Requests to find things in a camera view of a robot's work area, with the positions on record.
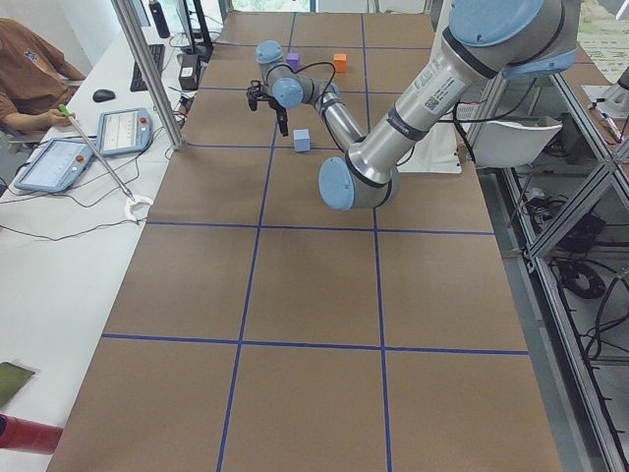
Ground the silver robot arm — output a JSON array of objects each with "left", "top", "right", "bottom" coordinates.
[{"left": 247, "top": 0, "right": 581, "bottom": 210}]

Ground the light blue foam block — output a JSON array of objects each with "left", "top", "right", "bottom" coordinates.
[{"left": 293, "top": 129, "right": 312, "bottom": 152}]

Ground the black computer mouse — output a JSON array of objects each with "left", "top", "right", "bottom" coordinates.
[{"left": 92, "top": 88, "right": 116, "bottom": 103}]

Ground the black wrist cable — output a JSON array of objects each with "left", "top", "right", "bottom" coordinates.
[{"left": 289, "top": 61, "right": 337, "bottom": 99}]

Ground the near teach pendant tablet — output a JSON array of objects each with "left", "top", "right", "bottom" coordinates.
[{"left": 14, "top": 139, "right": 93, "bottom": 193}]

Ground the red cylinder bottle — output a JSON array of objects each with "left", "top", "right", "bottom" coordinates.
[{"left": 1, "top": 414, "right": 63, "bottom": 454}]

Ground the teach pendant tablet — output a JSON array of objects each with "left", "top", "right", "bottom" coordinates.
[
  {"left": 96, "top": 107, "right": 152, "bottom": 157},
  {"left": 14, "top": 139, "right": 93, "bottom": 193}
]

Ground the purple foam block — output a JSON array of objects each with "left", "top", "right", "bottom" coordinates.
[{"left": 286, "top": 51, "right": 301, "bottom": 72}]

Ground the orange foam block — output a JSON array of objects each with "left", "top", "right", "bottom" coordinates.
[{"left": 332, "top": 52, "right": 348, "bottom": 74}]

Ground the reacher grabber stick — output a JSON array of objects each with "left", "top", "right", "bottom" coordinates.
[{"left": 58, "top": 104, "right": 153, "bottom": 223}]

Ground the person in brown shirt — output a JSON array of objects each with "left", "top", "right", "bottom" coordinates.
[{"left": 1, "top": 19, "right": 86, "bottom": 135}]

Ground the far teach pendant tablet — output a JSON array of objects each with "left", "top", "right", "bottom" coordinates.
[{"left": 96, "top": 107, "right": 152, "bottom": 157}]

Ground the black keyboard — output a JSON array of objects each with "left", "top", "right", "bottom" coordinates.
[{"left": 130, "top": 43, "right": 166, "bottom": 93}]

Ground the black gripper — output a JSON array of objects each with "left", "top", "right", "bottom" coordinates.
[{"left": 265, "top": 96, "right": 289, "bottom": 137}]

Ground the green bean bag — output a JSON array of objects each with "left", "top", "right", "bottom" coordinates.
[{"left": 0, "top": 362, "right": 35, "bottom": 407}]

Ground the aluminium frame post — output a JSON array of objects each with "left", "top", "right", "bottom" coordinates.
[{"left": 111, "top": 0, "right": 183, "bottom": 150}]

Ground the white plastic chair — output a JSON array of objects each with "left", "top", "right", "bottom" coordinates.
[{"left": 473, "top": 117, "right": 563, "bottom": 168}]

